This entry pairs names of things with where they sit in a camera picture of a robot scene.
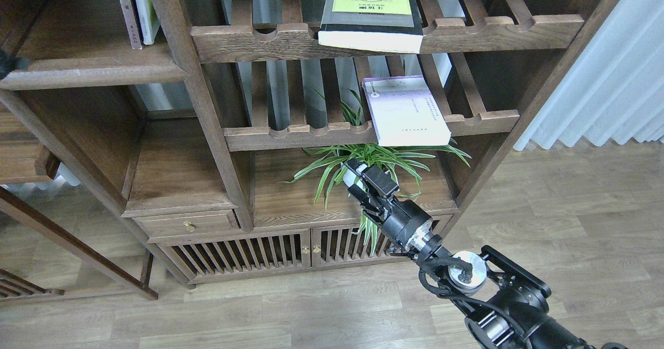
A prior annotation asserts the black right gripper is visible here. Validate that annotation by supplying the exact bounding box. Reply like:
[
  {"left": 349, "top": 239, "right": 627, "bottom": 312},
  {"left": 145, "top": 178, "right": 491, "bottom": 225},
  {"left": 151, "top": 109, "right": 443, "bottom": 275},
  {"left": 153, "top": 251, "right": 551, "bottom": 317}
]
[{"left": 345, "top": 158, "right": 433, "bottom": 250}]

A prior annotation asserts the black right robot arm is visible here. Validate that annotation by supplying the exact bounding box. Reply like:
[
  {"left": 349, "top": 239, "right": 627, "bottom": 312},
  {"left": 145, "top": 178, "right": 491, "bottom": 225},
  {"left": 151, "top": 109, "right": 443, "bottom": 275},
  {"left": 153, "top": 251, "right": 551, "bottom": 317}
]
[{"left": 345, "top": 158, "right": 590, "bottom": 348}]

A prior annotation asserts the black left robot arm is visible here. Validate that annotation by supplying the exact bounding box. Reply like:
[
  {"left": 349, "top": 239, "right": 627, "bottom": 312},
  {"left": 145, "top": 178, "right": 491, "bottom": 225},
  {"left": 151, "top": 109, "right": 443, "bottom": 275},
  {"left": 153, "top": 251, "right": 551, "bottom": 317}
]
[{"left": 0, "top": 49, "right": 30, "bottom": 80}]

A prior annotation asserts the white plant pot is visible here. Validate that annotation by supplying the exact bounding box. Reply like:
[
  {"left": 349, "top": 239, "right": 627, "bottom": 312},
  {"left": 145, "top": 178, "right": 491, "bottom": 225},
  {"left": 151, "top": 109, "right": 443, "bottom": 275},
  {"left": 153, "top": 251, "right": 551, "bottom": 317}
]
[{"left": 342, "top": 164, "right": 367, "bottom": 191}]

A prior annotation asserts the green spider plant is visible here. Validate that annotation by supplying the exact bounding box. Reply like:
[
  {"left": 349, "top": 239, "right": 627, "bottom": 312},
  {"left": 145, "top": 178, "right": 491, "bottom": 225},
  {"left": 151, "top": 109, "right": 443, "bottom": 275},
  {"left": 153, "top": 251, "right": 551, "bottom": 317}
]
[{"left": 282, "top": 89, "right": 472, "bottom": 256}]

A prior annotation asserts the pale lilac white book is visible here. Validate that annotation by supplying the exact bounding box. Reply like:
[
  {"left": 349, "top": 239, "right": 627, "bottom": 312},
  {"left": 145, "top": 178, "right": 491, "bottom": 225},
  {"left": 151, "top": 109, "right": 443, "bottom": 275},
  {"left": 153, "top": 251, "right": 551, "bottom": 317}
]
[{"left": 362, "top": 76, "right": 451, "bottom": 147}]

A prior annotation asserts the dark wooden bookshelf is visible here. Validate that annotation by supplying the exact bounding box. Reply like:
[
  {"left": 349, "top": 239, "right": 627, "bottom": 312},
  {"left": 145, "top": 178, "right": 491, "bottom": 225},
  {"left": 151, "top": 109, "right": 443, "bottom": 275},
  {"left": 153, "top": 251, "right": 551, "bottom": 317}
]
[{"left": 2, "top": 0, "right": 619, "bottom": 285}]

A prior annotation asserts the yellow and black thick book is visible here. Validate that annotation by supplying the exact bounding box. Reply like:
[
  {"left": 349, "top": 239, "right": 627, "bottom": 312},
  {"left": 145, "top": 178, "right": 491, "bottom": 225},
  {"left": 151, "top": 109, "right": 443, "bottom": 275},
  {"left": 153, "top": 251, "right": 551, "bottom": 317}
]
[{"left": 317, "top": 0, "right": 424, "bottom": 54}]

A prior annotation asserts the brass drawer knob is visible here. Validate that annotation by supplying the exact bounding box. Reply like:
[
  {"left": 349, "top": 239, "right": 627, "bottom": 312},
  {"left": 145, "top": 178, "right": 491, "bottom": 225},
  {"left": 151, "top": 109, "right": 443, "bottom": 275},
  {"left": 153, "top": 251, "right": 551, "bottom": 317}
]
[{"left": 183, "top": 221, "right": 196, "bottom": 233}]

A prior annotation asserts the white green upright book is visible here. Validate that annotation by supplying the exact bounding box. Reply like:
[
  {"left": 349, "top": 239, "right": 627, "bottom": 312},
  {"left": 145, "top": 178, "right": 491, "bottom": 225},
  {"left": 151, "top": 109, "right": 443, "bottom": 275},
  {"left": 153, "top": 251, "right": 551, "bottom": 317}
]
[{"left": 135, "top": 0, "right": 161, "bottom": 46}]

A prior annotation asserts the white pleated curtain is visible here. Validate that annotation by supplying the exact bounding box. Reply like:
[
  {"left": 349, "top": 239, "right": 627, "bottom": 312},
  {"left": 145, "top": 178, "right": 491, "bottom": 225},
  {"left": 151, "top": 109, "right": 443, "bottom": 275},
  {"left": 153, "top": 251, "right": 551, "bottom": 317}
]
[{"left": 514, "top": 0, "right": 663, "bottom": 151}]

